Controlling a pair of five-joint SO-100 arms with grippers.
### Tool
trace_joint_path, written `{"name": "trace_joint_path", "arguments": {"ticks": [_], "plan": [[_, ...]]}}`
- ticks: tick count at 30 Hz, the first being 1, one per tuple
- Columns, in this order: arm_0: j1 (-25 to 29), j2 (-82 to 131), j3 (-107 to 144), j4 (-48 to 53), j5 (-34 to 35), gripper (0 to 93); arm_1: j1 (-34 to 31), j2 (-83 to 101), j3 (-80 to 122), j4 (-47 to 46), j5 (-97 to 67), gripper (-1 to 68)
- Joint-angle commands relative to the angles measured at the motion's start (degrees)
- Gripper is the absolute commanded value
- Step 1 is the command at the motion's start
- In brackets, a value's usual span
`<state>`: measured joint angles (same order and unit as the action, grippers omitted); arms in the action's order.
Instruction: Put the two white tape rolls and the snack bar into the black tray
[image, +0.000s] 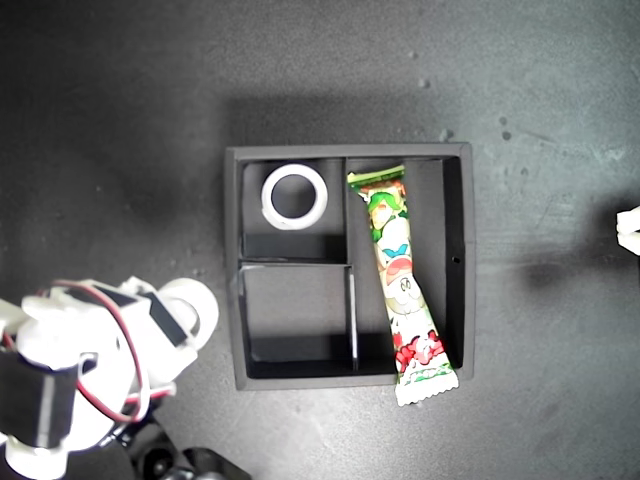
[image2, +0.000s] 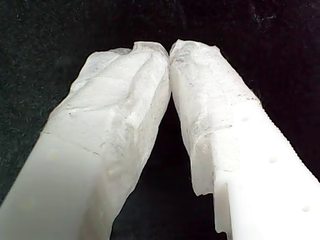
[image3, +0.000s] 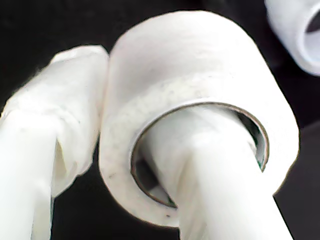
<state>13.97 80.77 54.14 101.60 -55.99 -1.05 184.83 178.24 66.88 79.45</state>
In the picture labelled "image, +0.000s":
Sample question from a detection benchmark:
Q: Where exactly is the large white tape roll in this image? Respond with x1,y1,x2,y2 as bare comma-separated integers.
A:
260,163,330,231

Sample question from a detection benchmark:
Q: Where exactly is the small white tape roll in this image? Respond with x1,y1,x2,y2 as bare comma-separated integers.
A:
160,277,220,352

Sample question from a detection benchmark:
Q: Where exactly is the green printed snack bar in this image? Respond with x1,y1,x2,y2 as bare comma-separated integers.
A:
346,164,460,408

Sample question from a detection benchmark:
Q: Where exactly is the black tray with wells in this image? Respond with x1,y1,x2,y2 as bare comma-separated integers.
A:
223,141,476,392

